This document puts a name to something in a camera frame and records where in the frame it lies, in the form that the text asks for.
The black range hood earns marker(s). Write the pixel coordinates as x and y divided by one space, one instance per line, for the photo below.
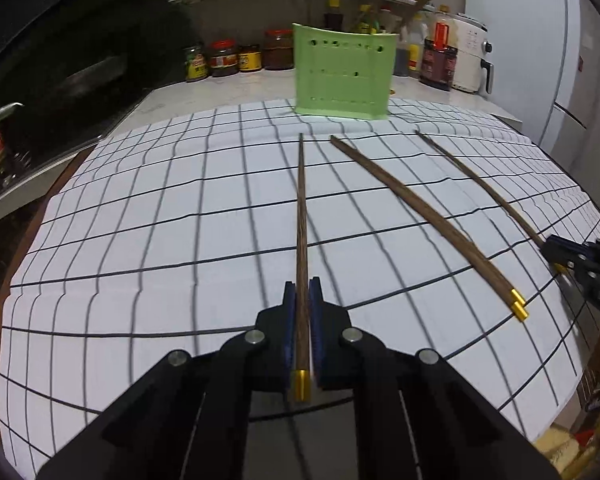
55 10

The white air fryer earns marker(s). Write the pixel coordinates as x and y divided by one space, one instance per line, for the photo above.
472 55

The yellow label sauce jar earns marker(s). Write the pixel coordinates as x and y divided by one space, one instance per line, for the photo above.
250 59

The white black checked tablecloth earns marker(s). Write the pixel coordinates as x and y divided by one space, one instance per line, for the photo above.
155 260

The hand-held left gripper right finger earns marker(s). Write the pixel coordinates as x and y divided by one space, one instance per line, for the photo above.
316 320

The white kitchen counter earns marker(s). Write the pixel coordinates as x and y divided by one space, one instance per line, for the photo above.
220 95

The pair of wooden chopsticks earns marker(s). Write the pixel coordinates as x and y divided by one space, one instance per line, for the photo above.
520 313

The slim dark soy bottle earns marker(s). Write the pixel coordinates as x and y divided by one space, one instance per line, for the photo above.
334 16

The green label jar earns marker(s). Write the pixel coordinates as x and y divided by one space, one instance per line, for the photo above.
196 64

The large red lid jar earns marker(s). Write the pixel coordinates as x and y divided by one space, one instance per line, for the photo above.
278 50

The large cooking oil bottle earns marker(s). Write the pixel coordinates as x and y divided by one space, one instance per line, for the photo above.
442 17

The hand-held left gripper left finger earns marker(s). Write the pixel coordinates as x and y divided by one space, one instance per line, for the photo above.
289 320

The green plastic utensil holder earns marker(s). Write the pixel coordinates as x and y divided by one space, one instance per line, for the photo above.
340 75

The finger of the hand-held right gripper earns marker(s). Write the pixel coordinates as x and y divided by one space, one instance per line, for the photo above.
572 247
562 259

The red lid sauce jar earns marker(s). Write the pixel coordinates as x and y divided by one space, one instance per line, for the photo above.
223 59

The green plastic bottle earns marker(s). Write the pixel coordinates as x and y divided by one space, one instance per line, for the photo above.
366 19

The yellow towel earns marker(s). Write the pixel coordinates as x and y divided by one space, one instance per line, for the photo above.
565 447

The white refrigerator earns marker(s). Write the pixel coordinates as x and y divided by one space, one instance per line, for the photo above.
540 60

